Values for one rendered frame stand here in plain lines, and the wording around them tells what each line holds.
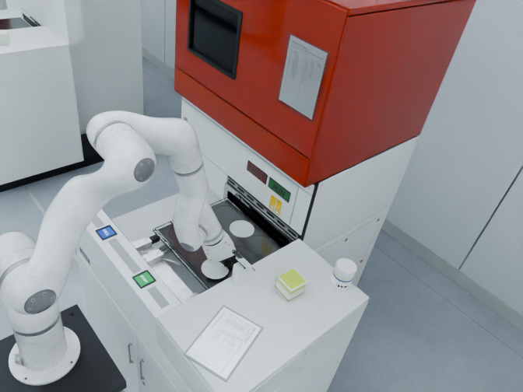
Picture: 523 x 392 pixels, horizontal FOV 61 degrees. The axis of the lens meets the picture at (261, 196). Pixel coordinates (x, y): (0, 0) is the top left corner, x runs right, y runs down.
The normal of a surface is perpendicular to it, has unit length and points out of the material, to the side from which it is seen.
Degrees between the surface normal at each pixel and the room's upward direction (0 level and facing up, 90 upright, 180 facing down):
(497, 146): 90
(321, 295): 0
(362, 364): 0
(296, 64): 90
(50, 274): 66
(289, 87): 90
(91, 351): 1
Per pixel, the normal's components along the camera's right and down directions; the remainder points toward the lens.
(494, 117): -0.74, 0.33
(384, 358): 0.15, -0.77
